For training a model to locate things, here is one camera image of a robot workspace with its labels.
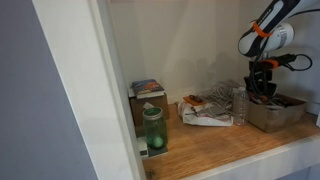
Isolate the orange wrist mount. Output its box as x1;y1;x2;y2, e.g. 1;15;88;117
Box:
259;58;280;70

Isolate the orange cable strap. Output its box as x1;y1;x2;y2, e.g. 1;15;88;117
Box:
251;20;274;39

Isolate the small metal tool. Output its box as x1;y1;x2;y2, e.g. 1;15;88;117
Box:
184;106;201;118

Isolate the white book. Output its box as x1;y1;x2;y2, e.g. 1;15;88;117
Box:
128;87;166;100

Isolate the pale green ball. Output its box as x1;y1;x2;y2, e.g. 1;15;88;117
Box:
151;135;165;150

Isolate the grey flat pouch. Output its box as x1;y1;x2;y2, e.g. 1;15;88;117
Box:
204;103;230;118

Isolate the white plastic bag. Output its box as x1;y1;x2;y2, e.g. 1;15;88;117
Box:
177;98;235;128

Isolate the small brown cardboard box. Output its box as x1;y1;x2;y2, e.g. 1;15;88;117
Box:
129;93;170;127

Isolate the white crumpled paper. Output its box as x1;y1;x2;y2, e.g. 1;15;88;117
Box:
142;101;155;111

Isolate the orange tray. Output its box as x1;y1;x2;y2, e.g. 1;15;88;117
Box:
182;94;207;107

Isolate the bundle of white cables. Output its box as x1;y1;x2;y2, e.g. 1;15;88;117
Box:
204;79;245;112

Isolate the clear plastic water bottle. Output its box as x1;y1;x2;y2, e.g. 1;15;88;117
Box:
232;86;250;127

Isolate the small black item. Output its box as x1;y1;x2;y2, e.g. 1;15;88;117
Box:
189;95;204;103

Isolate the blue and orange book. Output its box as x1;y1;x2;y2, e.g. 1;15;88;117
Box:
130;78;166;96

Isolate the dark flat slab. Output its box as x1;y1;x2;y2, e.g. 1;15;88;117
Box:
146;144;170;159

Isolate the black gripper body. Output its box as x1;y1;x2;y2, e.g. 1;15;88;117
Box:
243;60;278;98

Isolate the small white box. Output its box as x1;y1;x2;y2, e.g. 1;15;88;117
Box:
136;135;150;158

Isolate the cardboard box of pens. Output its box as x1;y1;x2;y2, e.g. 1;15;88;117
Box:
247;92;309;134

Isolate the green glass jar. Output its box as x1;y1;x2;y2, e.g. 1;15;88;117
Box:
142;106;169;151

